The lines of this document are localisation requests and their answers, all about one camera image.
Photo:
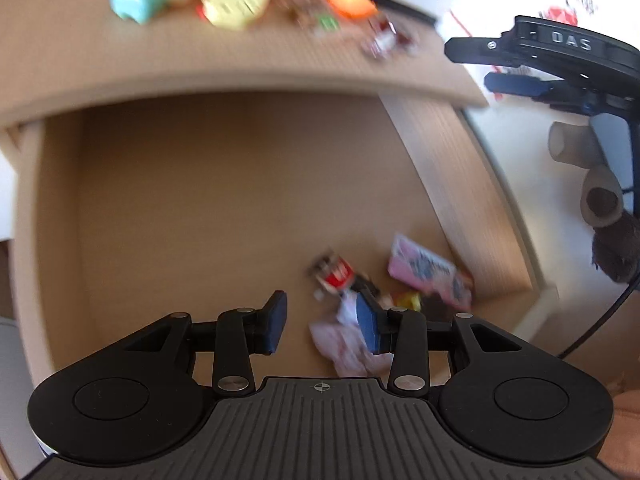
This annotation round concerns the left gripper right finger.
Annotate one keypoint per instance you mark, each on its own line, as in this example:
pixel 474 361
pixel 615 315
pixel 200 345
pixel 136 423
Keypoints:
pixel 401 333

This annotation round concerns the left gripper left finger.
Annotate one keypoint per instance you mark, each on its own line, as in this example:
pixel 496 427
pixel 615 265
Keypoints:
pixel 242 332

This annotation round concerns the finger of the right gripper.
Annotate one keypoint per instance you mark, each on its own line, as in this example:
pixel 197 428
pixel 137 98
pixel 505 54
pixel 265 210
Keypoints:
pixel 525 86

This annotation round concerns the pink white wrapper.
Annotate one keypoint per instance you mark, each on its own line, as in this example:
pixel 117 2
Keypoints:
pixel 339 339

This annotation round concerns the pink Volcano snack pack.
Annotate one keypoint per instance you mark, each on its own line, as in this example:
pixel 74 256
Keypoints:
pixel 426 272

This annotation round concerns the small cola bottle keychain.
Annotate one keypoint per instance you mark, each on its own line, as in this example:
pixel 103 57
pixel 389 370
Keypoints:
pixel 335 277

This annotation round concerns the red white candy wrapper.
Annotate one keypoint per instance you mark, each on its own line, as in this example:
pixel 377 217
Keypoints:
pixel 389 38

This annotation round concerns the clear snack packet green label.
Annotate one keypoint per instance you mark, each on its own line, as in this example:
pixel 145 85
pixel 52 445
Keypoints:
pixel 314 16

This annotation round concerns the cardboard tube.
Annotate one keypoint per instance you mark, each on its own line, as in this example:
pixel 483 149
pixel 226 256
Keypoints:
pixel 574 145
pixel 601 203

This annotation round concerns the white box red print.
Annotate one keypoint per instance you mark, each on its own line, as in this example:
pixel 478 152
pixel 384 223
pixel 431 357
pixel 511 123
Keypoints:
pixel 487 18

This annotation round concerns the brown furry object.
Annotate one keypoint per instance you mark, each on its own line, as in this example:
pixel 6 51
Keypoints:
pixel 615 248

